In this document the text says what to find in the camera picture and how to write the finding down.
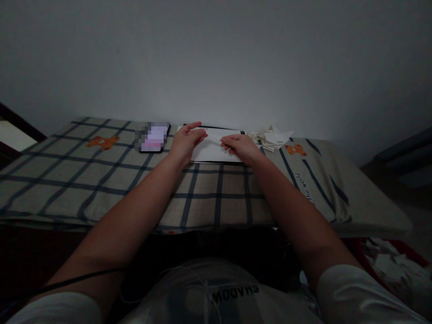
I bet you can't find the person's right hand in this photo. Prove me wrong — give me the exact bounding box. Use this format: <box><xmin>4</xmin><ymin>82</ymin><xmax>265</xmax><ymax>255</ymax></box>
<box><xmin>220</xmin><ymin>134</ymin><xmax>260</xmax><ymax>163</ymax></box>

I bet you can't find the person's left hand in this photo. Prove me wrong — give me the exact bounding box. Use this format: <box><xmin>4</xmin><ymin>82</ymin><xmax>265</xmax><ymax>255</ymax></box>
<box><xmin>171</xmin><ymin>121</ymin><xmax>208</xmax><ymax>158</ymax></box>

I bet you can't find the white paper piece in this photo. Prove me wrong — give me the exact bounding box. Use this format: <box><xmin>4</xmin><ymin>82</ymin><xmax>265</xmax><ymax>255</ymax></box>
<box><xmin>201</xmin><ymin>132</ymin><xmax>230</xmax><ymax>148</ymax></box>

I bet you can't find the white sheet of paper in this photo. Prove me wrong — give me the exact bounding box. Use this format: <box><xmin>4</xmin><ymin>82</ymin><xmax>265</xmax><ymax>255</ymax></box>
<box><xmin>187</xmin><ymin>126</ymin><xmax>246</xmax><ymax>163</ymax></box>

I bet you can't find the black board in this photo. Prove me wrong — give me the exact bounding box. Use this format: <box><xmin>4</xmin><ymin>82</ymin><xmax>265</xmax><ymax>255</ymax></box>
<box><xmin>182</xmin><ymin>124</ymin><xmax>264</xmax><ymax>166</ymax></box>

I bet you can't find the pile of folded white papers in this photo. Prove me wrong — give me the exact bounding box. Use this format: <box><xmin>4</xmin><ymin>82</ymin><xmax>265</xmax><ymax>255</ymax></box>
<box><xmin>245</xmin><ymin>124</ymin><xmax>295</xmax><ymax>153</ymax></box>

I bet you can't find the black smartphone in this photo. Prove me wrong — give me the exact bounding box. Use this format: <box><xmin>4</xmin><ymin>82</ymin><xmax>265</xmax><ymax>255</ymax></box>
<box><xmin>135</xmin><ymin>122</ymin><xmax>172</xmax><ymax>154</ymax></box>

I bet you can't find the plaid bear-print cloth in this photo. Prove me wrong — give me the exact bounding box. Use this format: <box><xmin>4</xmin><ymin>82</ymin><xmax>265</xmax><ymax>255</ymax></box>
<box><xmin>0</xmin><ymin>117</ymin><xmax>413</xmax><ymax>237</ymax></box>

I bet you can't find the person's body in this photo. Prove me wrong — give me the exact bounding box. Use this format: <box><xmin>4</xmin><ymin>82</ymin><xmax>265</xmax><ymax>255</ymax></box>
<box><xmin>118</xmin><ymin>257</ymin><xmax>324</xmax><ymax>324</ymax></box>

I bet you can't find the dark grey furniture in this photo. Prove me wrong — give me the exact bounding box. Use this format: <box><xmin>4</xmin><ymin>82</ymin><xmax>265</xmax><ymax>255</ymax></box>
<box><xmin>361</xmin><ymin>126</ymin><xmax>432</xmax><ymax>185</ymax></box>

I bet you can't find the red bin of paper scraps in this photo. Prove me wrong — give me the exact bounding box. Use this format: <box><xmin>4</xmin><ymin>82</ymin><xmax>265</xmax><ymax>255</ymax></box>
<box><xmin>347</xmin><ymin>237</ymin><xmax>432</xmax><ymax>304</ymax></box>

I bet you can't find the dark wooden furniture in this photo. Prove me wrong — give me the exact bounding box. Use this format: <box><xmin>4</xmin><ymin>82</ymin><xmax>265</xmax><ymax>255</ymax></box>
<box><xmin>0</xmin><ymin>102</ymin><xmax>48</xmax><ymax>166</ymax></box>

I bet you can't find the black cable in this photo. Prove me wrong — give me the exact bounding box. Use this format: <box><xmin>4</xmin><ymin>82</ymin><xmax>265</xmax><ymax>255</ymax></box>
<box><xmin>0</xmin><ymin>268</ymin><xmax>127</xmax><ymax>324</ymax></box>

